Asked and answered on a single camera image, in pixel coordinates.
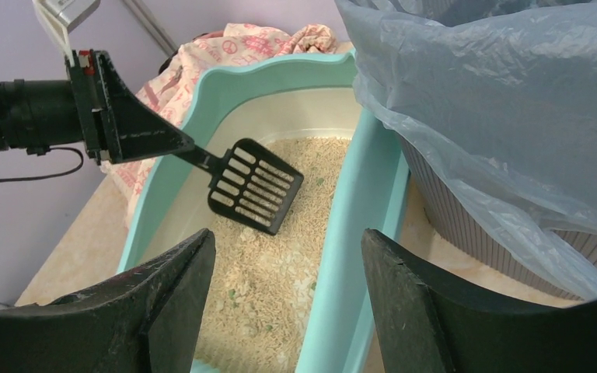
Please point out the black slotted litter scoop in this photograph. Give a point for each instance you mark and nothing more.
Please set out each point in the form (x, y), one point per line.
(249, 184)

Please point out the beige cat litter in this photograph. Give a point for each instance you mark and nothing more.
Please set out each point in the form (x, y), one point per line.
(263, 286)

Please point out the grey ribbed trash bin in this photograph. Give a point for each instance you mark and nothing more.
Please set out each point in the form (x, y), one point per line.
(493, 243)

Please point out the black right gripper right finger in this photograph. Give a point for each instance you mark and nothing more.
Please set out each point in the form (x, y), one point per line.
(430, 320)

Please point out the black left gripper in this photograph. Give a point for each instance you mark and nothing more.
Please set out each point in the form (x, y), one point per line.
(116, 127)

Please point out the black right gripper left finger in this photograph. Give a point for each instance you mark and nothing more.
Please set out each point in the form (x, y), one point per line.
(146, 319)

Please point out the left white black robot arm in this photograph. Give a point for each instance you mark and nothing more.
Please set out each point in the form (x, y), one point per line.
(38, 115)

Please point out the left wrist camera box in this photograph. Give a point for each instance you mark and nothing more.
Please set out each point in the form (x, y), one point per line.
(59, 17)

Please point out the cream pink printed cloth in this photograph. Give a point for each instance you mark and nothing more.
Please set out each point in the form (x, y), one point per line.
(213, 65)

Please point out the teal plastic litter box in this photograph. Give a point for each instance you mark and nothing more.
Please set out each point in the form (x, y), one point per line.
(311, 95)

